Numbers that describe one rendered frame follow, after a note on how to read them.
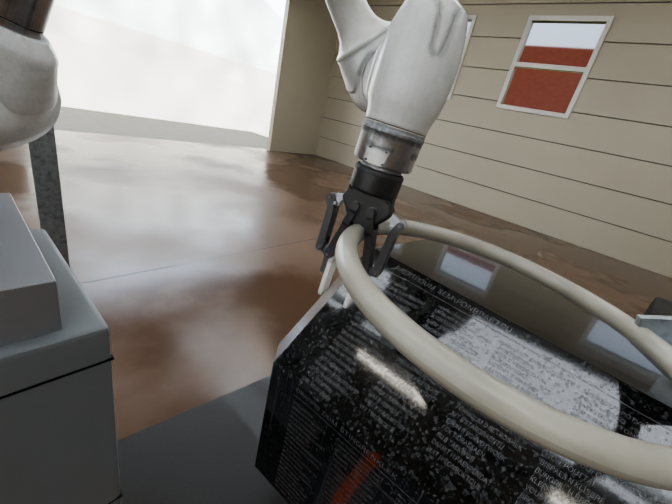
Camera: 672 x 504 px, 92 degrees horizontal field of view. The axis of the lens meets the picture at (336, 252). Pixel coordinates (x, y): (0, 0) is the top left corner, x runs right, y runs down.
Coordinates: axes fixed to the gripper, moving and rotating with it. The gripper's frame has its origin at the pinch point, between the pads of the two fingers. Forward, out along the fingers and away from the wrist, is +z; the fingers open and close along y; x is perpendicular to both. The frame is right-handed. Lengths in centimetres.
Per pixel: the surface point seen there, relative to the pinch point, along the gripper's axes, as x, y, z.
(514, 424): -24.4, 23.3, -9.5
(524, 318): 18.8, 31.6, -1.1
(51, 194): 24, -135, 39
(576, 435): -23.6, 27.0, -10.7
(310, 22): 690, -468, -176
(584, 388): 8.1, 41.1, 1.2
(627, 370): 14.0, 47.0, -2.3
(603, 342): 22, 45, -2
